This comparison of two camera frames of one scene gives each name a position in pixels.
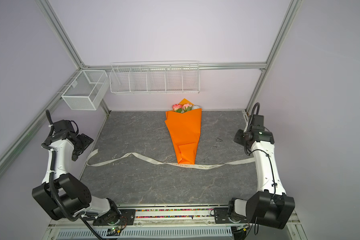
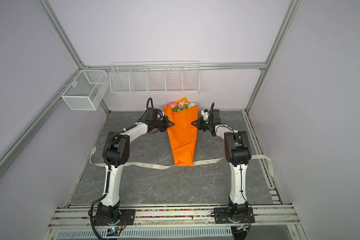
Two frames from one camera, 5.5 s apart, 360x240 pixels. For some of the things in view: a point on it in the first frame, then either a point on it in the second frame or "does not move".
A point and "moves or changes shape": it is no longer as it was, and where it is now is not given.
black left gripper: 86,141 to 167,124
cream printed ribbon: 181,164 to 193,164
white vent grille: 154,232 does not move
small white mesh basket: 86,90 does not move
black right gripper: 238,138 to 198,123
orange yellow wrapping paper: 184,129 does not move
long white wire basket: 178,77 does not move
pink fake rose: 177,108 moves or changes shape
